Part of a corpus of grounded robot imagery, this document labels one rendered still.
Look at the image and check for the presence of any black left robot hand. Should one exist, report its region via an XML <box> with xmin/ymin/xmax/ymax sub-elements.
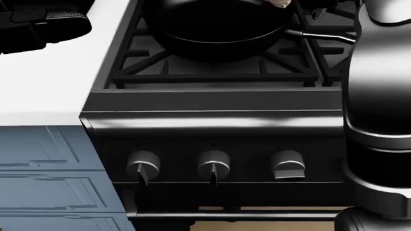
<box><xmin>0</xmin><ymin>0</ymin><xmax>93</xmax><ymax>55</ymax></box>

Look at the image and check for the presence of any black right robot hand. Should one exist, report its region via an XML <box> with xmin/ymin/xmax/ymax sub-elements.
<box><xmin>303</xmin><ymin>0</ymin><xmax>329</xmax><ymax>21</ymax></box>

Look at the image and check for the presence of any lamb chop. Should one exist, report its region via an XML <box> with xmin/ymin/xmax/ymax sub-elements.
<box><xmin>268</xmin><ymin>0</ymin><xmax>292</xmax><ymax>10</ymax></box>

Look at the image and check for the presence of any black frying pan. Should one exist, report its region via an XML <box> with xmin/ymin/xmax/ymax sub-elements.
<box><xmin>141</xmin><ymin>0</ymin><xmax>357</xmax><ymax>63</ymax></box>

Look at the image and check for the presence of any black cast iron burner grate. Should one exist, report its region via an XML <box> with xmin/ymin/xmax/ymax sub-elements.
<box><xmin>108</xmin><ymin>0</ymin><xmax>322</xmax><ymax>89</ymax></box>
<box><xmin>295</xmin><ymin>0</ymin><xmax>358</xmax><ymax>88</ymax></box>

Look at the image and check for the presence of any blue cabinet drawer front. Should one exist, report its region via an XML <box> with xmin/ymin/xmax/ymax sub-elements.
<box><xmin>0</xmin><ymin>169</ymin><xmax>125</xmax><ymax>214</ymax></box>
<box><xmin>0</xmin><ymin>125</ymin><xmax>107</xmax><ymax>172</ymax></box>
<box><xmin>0</xmin><ymin>211</ymin><xmax>138</xmax><ymax>231</ymax></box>

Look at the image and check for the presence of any black gas stove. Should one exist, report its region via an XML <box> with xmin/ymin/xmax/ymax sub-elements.
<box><xmin>78</xmin><ymin>0</ymin><xmax>357</xmax><ymax>231</ymax></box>

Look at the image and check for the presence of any black stove knob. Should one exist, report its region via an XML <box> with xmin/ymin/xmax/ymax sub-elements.
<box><xmin>196</xmin><ymin>150</ymin><xmax>231</xmax><ymax>187</ymax></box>
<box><xmin>269</xmin><ymin>150</ymin><xmax>306</xmax><ymax>181</ymax></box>
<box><xmin>125</xmin><ymin>150</ymin><xmax>162</xmax><ymax>187</ymax></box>

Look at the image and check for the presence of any blue kitchen cabinet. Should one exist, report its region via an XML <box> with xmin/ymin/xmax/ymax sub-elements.
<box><xmin>0</xmin><ymin>124</ymin><xmax>138</xmax><ymax>231</ymax></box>

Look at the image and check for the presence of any black oven door handle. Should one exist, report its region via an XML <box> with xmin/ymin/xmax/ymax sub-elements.
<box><xmin>134</xmin><ymin>210</ymin><xmax>342</xmax><ymax>223</ymax></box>

